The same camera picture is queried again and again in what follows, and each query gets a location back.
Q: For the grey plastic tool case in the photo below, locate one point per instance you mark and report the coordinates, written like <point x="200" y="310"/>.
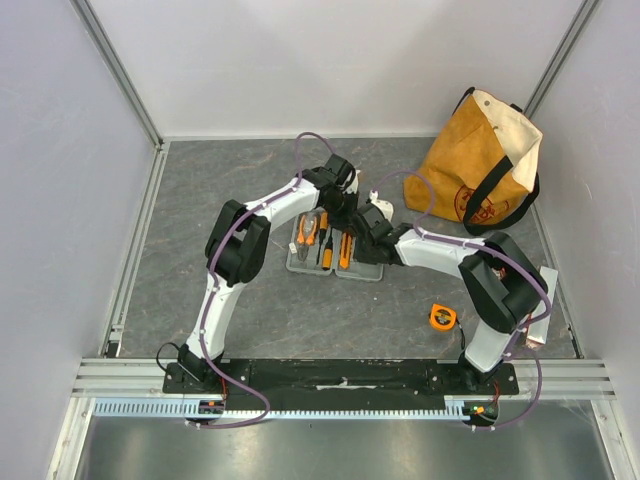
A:
<point x="356" y="271"/>

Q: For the orange handled pliers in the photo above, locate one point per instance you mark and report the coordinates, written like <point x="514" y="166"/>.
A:
<point x="306" y="232"/>

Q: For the orange black screwdriver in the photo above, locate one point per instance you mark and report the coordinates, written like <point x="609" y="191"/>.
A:
<point x="327" y="255"/>
<point x="322" y="231"/>

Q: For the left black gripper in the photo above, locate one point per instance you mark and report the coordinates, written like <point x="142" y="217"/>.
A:
<point x="344" y="222"/>

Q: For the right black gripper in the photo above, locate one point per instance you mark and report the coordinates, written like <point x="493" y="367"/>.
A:
<point x="377" y="246"/>

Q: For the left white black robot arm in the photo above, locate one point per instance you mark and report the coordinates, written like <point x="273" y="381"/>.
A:
<point x="237" y="245"/>

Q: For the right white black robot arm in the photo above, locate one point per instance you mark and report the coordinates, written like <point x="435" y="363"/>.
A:
<point x="506" y="290"/>

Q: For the blue grey cable duct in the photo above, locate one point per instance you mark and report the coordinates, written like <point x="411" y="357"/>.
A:
<point x="200" y="410"/>

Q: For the orange tape measure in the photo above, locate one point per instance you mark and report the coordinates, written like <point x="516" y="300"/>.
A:
<point x="442" y="318"/>

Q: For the orange utility knife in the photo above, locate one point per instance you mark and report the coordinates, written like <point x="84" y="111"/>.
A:
<point x="345" y="251"/>

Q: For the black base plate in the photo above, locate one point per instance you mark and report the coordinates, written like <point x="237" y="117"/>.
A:
<point x="425" y="376"/>

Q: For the brown canvas tote bag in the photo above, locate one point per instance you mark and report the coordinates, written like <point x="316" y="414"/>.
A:
<point x="482" y="169"/>

